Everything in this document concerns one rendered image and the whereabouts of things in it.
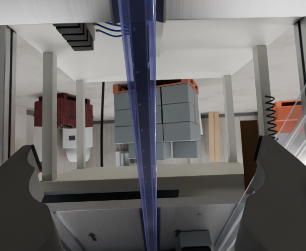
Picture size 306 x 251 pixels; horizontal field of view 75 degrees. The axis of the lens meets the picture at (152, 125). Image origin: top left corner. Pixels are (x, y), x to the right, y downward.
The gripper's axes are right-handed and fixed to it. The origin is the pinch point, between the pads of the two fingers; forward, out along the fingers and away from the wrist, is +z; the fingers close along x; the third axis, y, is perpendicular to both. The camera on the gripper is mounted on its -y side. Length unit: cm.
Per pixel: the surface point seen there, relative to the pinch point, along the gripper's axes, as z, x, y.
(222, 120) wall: 608, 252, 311
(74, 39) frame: 35.0, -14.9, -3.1
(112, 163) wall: 588, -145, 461
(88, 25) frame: 37.8, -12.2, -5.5
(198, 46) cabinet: 53, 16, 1
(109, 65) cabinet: 64, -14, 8
